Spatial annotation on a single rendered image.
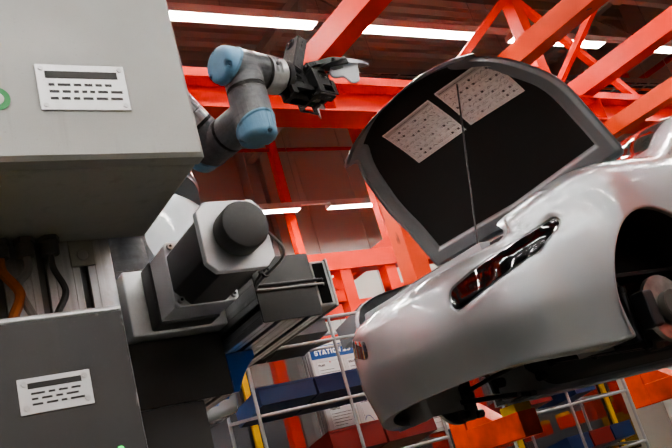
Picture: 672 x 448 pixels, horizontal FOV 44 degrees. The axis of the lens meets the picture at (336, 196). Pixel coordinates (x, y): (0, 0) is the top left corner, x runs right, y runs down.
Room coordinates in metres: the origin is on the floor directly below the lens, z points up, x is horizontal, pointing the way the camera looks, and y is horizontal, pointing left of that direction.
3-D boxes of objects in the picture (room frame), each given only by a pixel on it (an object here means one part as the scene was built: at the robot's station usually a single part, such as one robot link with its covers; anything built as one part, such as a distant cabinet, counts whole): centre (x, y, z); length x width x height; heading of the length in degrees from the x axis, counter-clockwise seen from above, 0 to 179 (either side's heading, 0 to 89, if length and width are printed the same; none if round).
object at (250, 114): (1.40, 0.12, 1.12); 0.11 x 0.08 x 0.11; 49
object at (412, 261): (5.77, -0.56, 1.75); 0.68 x 0.16 x 2.45; 37
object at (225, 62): (1.39, 0.11, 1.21); 0.11 x 0.08 x 0.09; 139
